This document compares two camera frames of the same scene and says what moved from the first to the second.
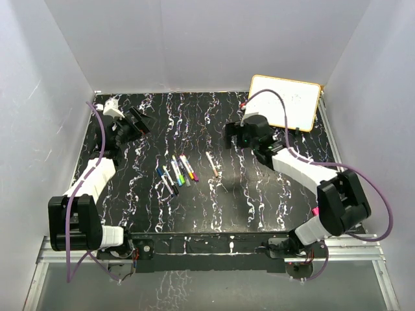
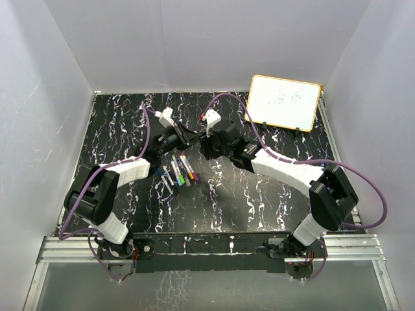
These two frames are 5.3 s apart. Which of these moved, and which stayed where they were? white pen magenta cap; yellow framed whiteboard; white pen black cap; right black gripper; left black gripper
Moved: white pen magenta cap; right black gripper; left black gripper
Stayed: white pen black cap; yellow framed whiteboard
